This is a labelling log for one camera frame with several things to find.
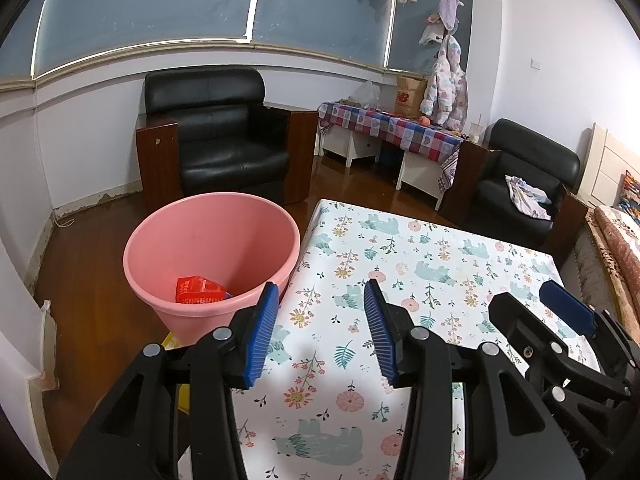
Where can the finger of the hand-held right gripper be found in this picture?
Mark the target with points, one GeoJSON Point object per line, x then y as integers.
{"type": "Point", "coordinates": [565, 302]}
{"type": "Point", "coordinates": [515, 315]}

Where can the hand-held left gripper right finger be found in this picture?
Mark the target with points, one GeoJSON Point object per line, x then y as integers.
{"type": "Point", "coordinates": [380, 340]}

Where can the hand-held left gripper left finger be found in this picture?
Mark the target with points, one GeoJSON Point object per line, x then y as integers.
{"type": "Point", "coordinates": [260, 340]}

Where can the red foam net sleeve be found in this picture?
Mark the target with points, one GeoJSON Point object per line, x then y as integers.
{"type": "Point", "coordinates": [197, 290]}

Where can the pink plastic bucket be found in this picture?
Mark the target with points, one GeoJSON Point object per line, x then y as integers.
{"type": "Point", "coordinates": [200, 230]}

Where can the bed mattress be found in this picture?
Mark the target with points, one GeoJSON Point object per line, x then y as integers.
{"type": "Point", "coordinates": [587, 270]}

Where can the bed with brown blanket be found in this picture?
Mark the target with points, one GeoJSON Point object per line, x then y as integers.
{"type": "Point", "coordinates": [620, 245]}

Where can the yellow packet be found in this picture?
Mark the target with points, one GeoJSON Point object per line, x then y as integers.
{"type": "Point", "coordinates": [182, 397]}

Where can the white patterned cloth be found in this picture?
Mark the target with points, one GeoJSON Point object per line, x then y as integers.
{"type": "Point", "coordinates": [525, 195]}

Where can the colourful striped pillow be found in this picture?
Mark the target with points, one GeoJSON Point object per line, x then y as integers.
{"type": "Point", "coordinates": [631, 195]}

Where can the black leather armchair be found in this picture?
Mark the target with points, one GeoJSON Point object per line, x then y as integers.
{"type": "Point", "coordinates": [525, 160]}
{"type": "Point", "coordinates": [215, 130]}

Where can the cream bed headboard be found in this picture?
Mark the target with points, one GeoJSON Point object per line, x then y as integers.
{"type": "Point", "coordinates": [610, 160]}

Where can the drink cup with straw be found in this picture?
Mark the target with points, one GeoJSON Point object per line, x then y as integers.
{"type": "Point", "coordinates": [475, 132]}

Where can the white desk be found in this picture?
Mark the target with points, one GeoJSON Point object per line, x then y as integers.
{"type": "Point", "coordinates": [350, 147]}

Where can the checkered cloth side table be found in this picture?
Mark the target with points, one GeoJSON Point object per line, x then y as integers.
{"type": "Point", "coordinates": [390, 125]}

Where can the pink patterned puffer jacket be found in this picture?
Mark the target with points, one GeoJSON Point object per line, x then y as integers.
{"type": "Point", "coordinates": [445, 85]}

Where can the brown paper bag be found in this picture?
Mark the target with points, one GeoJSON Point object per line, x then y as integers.
{"type": "Point", "coordinates": [407, 97]}

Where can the clear plastic bag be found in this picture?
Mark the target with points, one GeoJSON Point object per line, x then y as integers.
{"type": "Point", "coordinates": [367, 92]}

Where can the white hat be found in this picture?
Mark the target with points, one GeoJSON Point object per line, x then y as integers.
{"type": "Point", "coordinates": [429, 35]}

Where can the purple hat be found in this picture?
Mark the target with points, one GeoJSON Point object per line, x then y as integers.
{"type": "Point", "coordinates": [447, 7]}

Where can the window with grey blind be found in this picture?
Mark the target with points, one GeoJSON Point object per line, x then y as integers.
{"type": "Point", "coordinates": [150, 10]}

